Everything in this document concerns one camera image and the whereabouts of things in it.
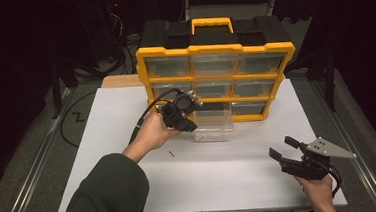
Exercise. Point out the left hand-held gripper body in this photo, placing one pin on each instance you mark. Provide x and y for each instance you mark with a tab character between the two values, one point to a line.
179	108

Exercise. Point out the grid of clear drawers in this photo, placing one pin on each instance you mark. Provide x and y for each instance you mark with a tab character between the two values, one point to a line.
168	67

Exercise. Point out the clear plastic drawer bin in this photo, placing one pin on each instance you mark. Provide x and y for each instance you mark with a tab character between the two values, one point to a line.
216	127

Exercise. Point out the metal floor rail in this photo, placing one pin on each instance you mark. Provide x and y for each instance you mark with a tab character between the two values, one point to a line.
370	186
27	182

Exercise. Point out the light wooden panel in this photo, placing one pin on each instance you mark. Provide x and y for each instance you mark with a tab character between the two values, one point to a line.
120	81

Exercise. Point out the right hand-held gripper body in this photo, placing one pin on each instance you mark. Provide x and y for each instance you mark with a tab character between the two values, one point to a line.
309	169

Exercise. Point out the person's right hand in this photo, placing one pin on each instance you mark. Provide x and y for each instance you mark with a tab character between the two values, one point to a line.
319	193

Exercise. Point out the black stand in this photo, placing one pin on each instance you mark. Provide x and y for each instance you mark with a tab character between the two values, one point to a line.
56	95
331	86

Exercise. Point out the yellow black drawer organizer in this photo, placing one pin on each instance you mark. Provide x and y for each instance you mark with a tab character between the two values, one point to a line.
211	39

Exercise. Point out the person's left hand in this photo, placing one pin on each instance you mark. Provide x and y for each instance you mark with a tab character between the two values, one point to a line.
151	135

